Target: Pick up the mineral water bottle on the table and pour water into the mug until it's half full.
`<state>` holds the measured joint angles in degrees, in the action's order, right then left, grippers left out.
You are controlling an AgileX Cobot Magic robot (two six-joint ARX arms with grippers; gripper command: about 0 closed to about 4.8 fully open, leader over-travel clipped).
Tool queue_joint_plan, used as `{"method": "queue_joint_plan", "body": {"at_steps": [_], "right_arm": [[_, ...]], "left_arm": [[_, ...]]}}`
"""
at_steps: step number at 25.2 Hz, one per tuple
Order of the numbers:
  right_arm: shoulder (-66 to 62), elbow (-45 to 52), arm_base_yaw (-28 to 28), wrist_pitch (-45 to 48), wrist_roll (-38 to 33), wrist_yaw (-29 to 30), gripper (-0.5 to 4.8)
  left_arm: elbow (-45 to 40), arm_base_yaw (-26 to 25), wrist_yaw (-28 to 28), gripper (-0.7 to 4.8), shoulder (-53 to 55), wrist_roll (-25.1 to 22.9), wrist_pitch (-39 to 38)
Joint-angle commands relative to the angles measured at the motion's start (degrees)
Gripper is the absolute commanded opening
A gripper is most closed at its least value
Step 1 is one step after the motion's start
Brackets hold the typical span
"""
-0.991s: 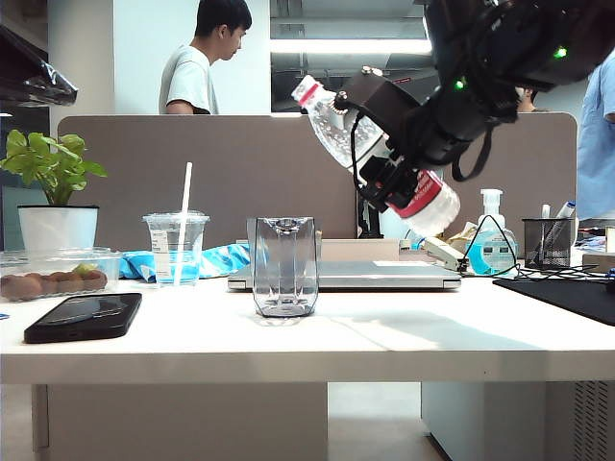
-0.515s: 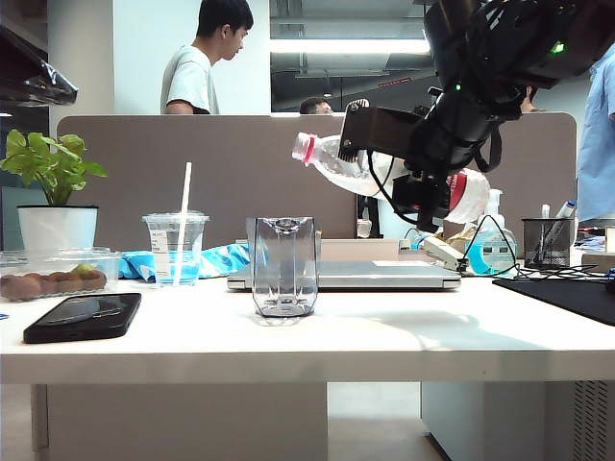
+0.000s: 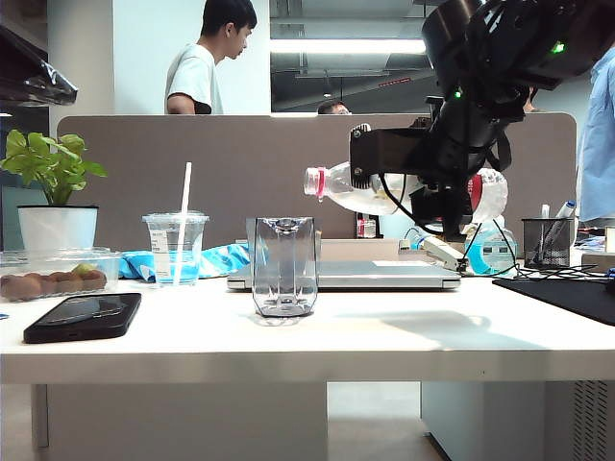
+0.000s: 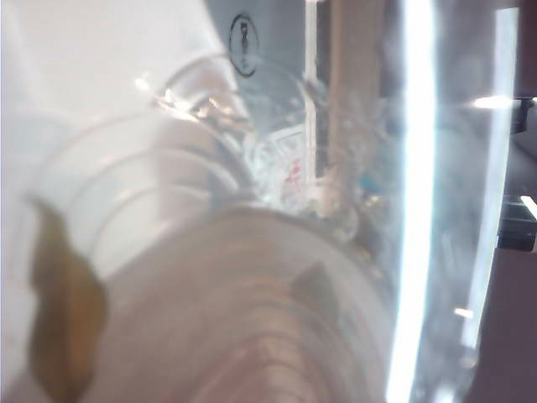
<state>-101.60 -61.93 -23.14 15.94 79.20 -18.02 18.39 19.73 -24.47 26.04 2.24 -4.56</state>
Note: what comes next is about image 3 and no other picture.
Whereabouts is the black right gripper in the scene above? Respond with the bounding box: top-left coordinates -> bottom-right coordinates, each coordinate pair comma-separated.
407,103 -> 510,241

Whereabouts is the red label mineral water bottle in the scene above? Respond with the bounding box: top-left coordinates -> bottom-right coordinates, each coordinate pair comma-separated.
304,160 -> 509,226

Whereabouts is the blue hand sanitizer pump bottle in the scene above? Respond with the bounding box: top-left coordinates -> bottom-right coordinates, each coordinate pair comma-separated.
464,215 -> 519,278

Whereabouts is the clear faceted glass mug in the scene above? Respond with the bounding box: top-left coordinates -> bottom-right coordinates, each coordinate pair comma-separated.
245,216 -> 322,321

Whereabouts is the white stapler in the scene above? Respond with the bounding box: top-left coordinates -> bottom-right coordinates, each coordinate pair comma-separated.
421,236 -> 470,276

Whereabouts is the beige flat box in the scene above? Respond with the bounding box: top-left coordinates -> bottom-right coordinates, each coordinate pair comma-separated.
314,237 -> 424,263

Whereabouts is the silver laptop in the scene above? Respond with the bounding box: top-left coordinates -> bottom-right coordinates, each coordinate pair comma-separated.
226,258 -> 462,293

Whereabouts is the black mesh pen holder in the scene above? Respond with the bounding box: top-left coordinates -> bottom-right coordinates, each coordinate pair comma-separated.
521,217 -> 577,271

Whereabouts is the seated man behind partition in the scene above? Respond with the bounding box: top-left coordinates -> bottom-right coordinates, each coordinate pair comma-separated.
316,99 -> 352,115

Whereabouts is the black desk mat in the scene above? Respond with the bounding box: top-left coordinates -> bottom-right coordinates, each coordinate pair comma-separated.
491,277 -> 615,328

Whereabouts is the blue printed packet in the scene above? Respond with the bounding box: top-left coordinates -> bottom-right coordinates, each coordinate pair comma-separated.
574,225 -> 615,252

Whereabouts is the man in blue shirt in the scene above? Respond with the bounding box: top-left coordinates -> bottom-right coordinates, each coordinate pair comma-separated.
576,47 -> 615,225

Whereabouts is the beige cardboard box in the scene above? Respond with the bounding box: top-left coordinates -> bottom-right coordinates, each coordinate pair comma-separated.
579,250 -> 615,273

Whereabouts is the brown desk partition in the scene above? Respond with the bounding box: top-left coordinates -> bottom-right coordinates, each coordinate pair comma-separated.
56,112 -> 578,254

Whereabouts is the white ceiling light strip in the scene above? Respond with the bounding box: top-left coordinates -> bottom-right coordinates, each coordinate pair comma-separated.
269,38 -> 429,55

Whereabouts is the white under-desk cabinet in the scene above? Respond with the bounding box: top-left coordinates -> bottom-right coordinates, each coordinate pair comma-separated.
421,381 -> 615,461

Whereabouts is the white drinking straw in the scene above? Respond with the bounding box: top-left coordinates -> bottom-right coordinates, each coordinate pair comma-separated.
172,161 -> 193,288

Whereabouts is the clear lidded plastic cup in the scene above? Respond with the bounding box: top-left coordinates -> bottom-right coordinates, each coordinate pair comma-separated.
141,212 -> 211,289

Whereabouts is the man in white t-shirt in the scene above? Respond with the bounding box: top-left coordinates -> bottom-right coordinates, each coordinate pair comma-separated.
164,0 -> 258,115

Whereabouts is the blue patterned cloth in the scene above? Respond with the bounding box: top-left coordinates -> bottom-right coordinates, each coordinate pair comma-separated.
118,242 -> 252,282

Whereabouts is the white desk leg panel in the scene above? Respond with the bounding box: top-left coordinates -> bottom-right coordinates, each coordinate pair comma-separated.
31,382 -> 329,450

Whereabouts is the clear plastic fruit container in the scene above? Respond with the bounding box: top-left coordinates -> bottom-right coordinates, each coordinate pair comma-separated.
0,247 -> 124,303

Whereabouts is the brown kiwi fruit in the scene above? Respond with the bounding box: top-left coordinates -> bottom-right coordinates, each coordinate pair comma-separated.
0,273 -> 43,303
50,272 -> 86,294
23,272 -> 62,295
79,269 -> 109,292

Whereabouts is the black smartphone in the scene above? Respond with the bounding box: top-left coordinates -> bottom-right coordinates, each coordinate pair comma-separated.
22,292 -> 143,346

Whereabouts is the white plant pot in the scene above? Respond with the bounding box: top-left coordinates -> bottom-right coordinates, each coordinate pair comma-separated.
16,205 -> 100,254

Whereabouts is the green leafy plant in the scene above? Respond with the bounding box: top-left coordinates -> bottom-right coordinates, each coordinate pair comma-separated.
0,129 -> 109,207

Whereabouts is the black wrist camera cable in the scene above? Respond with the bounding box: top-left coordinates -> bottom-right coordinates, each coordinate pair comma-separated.
378,171 -> 420,218

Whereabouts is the black thin cable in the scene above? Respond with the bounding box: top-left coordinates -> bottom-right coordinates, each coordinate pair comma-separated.
455,220 -> 611,282

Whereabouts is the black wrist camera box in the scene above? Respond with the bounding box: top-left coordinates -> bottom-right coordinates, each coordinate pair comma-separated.
349,123 -> 424,191

